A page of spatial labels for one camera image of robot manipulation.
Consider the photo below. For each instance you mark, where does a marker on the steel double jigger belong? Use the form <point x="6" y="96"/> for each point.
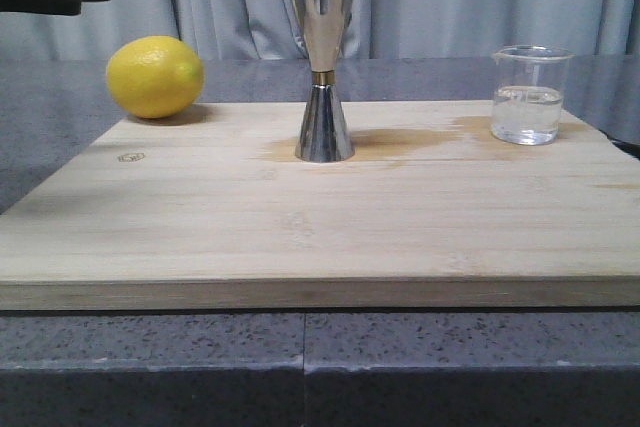
<point x="324" y="136"/>

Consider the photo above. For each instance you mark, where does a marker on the clear glass beaker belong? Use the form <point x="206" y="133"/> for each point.
<point x="529" y="93"/>

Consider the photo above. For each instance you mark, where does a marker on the yellow lemon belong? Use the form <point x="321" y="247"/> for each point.
<point x="155" y="76"/>

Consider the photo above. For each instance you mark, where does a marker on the grey curtain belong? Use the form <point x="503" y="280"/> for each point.
<point x="379" y="29"/>

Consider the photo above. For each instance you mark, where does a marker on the wooden cutting board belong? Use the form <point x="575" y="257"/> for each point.
<point x="213" y="210"/>

